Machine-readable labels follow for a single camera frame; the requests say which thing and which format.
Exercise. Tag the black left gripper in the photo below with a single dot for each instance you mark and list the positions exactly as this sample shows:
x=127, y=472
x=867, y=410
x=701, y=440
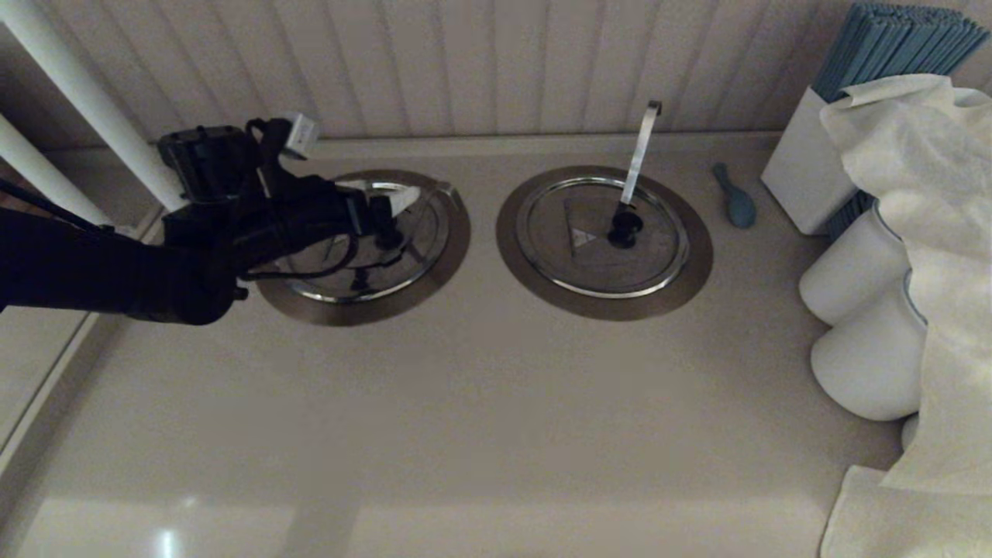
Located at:
x=310, y=213

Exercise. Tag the steel hinged pot lid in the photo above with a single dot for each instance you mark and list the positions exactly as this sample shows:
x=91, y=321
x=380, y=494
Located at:
x=418, y=248
x=643, y=256

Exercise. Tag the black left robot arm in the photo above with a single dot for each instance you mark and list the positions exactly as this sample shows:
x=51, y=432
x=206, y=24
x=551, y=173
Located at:
x=116, y=263

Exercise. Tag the blue rice paddle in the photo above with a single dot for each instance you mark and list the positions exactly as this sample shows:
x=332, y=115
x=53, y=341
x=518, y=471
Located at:
x=738, y=208

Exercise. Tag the white support pole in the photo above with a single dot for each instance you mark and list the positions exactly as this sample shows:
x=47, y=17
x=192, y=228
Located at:
x=46, y=178
x=85, y=101

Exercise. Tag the white square holder box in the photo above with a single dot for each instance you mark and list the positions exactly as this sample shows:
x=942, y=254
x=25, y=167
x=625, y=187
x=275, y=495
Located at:
x=800, y=169

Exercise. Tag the blue ribbed pack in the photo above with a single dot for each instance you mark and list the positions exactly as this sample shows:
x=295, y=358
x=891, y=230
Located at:
x=847, y=215

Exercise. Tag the white cup stack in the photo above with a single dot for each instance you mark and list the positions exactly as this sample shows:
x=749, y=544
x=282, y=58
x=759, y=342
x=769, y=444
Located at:
x=843, y=271
x=862, y=364
x=907, y=431

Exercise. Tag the blue straw bundle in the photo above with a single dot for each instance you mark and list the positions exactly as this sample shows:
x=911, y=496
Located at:
x=880, y=45

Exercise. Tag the white cloth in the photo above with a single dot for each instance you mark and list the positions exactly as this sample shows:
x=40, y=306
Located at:
x=934, y=194

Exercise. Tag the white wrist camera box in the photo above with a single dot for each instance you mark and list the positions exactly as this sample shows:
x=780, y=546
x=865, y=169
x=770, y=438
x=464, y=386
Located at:
x=301, y=132

